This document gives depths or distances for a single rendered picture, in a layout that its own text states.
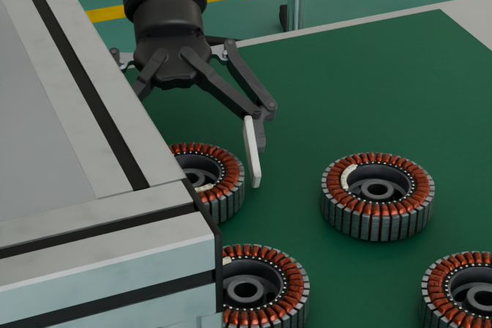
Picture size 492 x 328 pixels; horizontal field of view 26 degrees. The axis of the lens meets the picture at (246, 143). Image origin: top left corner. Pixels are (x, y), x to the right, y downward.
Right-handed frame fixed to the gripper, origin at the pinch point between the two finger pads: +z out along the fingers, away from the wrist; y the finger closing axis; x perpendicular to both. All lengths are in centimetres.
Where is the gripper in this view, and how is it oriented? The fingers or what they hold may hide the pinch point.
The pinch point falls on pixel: (189, 179)
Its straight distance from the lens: 108.5
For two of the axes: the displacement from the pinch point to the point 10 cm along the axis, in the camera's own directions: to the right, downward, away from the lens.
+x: 0.8, -4.5, -8.9
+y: -9.9, 0.9, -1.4
